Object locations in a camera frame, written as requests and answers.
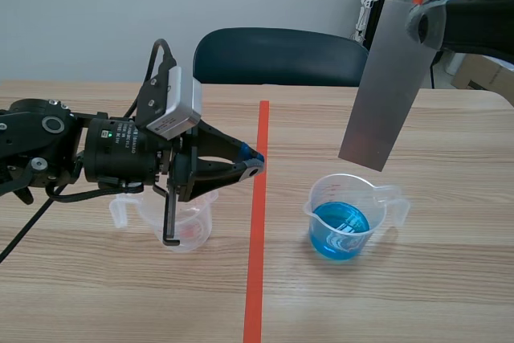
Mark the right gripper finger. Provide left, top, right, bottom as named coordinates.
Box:
left=406, top=0, right=514, bottom=65

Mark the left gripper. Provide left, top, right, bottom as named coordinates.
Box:
left=153, top=121, right=267, bottom=247

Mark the grey metal plate orange handle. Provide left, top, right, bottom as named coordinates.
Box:
left=337, top=0, right=447, bottom=172

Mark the brown cardboard box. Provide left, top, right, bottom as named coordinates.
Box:
left=452, top=52, right=514, bottom=92

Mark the empty clear plastic beaker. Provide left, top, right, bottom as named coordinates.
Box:
left=108, top=187, right=220, bottom=254

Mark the dark blue chair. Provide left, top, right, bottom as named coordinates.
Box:
left=192, top=27, right=370, bottom=88

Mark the clear beaker with blue liquid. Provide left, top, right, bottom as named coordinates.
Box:
left=302, top=174, right=412, bottom=266

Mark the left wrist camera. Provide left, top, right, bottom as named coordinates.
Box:
left=135, top=64, right=203, bottom=141

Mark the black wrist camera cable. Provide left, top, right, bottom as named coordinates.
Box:
left=122, top=38, right=178, bottom=119

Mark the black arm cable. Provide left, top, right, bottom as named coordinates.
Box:
left=0, top=184, right=142, bottom=266

